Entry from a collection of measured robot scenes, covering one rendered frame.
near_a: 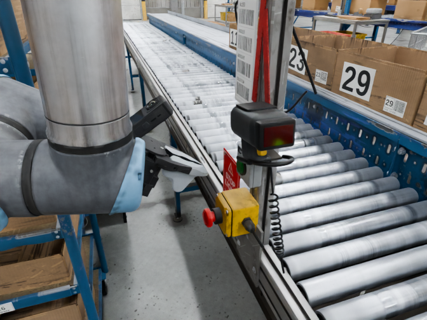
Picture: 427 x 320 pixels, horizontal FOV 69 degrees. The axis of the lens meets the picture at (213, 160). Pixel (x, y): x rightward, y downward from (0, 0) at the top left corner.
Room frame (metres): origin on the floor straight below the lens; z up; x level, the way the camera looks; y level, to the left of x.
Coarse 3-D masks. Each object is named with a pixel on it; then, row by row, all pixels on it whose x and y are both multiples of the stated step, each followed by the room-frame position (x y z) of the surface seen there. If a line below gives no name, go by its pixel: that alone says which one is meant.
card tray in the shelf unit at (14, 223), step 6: (42, 216) 0.60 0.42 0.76; (48, 216) 0.61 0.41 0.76; (54, 216) 0.61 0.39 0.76; (12, 222) 0.58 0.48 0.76; (18, 222) 0.59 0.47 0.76; (24, 222) 0.59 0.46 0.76; (30, 222) 0.59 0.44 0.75; (36, 222) 0.60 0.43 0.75; (42, 222) 0.60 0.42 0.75; (48, 222) 0.61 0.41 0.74; (6, 228) 0.58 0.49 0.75; (12, 228) 0.58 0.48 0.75; (18, 228) 0.58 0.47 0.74
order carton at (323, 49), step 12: (300, 36) 1.65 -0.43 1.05; (312, 36) 1.67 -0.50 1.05; (324, 36) 1.69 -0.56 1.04; (336, 36) 1.71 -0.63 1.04; (312, 48) 1.41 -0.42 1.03; (324, 48) 1.33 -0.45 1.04; (336, 48) 1.69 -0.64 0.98; (348, 48) 1.27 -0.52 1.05; (312, 60) 1.40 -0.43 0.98; (324, 60) 1.32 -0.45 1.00; (336, 60) 1.26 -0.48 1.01; (288, 72) 1.57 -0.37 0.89; (312, 72) 1.39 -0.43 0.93; (324, 84) 1.30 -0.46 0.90
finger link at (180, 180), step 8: (176, 160) 0.47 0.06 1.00; (184, 160) 0.49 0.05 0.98; (192, 168) 0.47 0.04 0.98; (200, 168) 0.49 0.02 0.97; (168, 176) 0.46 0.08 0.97; (176, 176) 0.47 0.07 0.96; (184, 176) 0.47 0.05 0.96; (192, 176) 0.48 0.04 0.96; (200, 176) 0.48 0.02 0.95; (176, 184) 0.47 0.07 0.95; (184, 184) 0.47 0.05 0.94
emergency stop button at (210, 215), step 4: (208, 208) 0.51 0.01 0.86; (204, 212) 0.50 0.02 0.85; (208, 212) 0.50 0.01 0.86; (212, 212) 0.51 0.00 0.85; (204, 216) 0.50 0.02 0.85; (208, 216) 0.49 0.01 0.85; (212, 216) 0.50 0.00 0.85; (204, 220) 0.50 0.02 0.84; (208, 220) 0.49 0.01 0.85; (212, 220) 0.49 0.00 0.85; (208, 224) 0.49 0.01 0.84; (212, 224) 0.49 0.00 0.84
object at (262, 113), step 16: (240, 112) 0.47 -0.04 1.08; (256, 112) 0.44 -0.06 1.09; (272, 112) 0.44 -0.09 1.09; (240, 128) 0.45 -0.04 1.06; (256, 128) 0.41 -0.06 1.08; (272, 128) 0.40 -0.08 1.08; (288, 128) 0.41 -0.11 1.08; (256, 144) 0.40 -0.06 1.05; (272, 144) 0.40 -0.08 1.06; (288, 144) 0.41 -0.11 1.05; (240, 160) 0.47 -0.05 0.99; (256, 160) 0.45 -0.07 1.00
